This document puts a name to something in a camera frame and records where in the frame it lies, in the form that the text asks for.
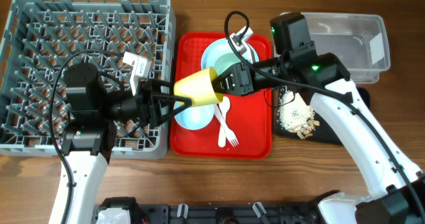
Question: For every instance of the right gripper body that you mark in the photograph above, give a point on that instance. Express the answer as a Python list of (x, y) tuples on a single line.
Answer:
[(247, 79)]

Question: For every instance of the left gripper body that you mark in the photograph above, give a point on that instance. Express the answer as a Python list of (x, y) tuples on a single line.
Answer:
[(143, 103)]

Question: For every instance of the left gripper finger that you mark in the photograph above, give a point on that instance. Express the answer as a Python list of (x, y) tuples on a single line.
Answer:
[(167, 106), (157, 84)]

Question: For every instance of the yellow plastic cup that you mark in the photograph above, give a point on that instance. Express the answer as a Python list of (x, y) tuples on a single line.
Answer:
[(199, 88)]

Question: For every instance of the food scraps rice and nuts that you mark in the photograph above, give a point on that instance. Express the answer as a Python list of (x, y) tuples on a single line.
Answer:
[(295, 115)]

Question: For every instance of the light green bowl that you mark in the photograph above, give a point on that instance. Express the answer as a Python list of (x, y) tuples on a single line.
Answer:
[(195, 118), (224, 62)]

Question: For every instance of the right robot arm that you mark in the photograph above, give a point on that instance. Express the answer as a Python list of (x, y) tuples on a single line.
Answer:
[(395, 184)]

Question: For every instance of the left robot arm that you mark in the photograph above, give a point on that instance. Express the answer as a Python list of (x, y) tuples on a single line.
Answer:
[(88, 140)]

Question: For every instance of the grey dishwasher rack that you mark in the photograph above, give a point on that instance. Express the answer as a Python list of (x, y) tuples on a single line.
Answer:
[(42, 35)]

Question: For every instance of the white plastic spoon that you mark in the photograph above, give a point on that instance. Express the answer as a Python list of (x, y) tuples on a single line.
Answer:
[(225, 117)]

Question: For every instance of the light blue plate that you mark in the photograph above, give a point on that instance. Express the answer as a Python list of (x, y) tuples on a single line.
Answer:
[(213, 52)]

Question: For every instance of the red serving tray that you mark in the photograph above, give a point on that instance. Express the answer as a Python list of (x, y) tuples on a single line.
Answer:
[(249, 117)]

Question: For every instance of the white plastic fork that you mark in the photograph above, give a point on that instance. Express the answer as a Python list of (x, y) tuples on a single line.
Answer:
[(225, 133)]

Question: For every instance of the black tray bin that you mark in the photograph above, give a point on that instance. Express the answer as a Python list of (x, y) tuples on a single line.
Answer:
[(322, 133)]

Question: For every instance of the clear plastic bin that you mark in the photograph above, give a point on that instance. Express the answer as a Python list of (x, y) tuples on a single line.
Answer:
[(359, 41)]

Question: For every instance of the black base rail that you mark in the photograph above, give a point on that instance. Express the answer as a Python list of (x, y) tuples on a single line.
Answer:
[(128, 210)]

